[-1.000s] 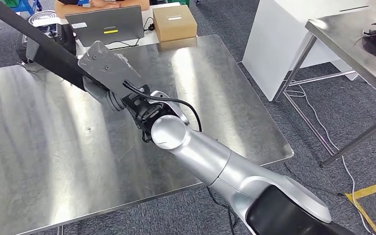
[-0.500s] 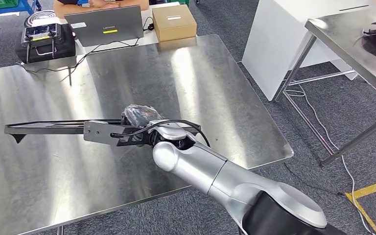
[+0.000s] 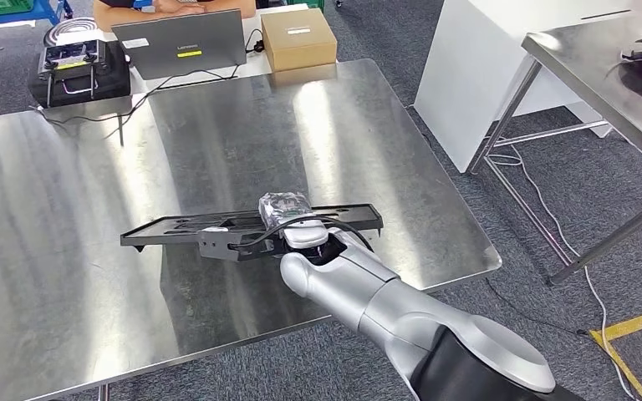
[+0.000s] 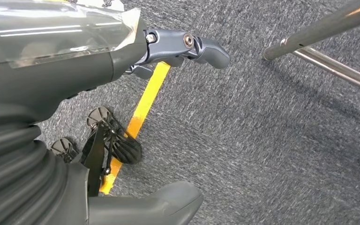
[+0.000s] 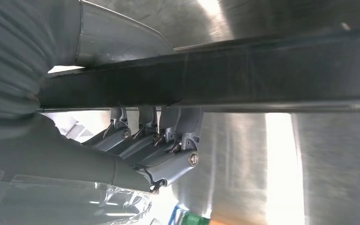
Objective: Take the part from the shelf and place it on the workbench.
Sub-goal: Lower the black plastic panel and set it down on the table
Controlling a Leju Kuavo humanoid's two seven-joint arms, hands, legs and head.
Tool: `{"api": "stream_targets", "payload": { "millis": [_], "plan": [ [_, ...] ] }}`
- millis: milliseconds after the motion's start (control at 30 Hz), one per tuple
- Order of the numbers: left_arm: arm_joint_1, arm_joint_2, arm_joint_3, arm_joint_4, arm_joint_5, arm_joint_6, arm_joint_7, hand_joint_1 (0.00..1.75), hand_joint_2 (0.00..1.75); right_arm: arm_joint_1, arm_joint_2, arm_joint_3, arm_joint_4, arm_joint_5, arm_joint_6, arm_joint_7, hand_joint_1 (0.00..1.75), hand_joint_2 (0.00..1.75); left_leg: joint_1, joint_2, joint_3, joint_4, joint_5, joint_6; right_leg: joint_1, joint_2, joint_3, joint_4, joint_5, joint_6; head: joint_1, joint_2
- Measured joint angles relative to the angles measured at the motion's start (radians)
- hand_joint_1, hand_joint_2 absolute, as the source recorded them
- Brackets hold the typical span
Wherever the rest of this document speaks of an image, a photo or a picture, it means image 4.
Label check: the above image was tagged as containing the stainless steel workbench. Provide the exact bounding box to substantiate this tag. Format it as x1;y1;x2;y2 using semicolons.
262;0;360;97

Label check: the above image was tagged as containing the yellow floor tape square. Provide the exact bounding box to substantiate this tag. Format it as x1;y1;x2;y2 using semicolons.
99;61;172;195

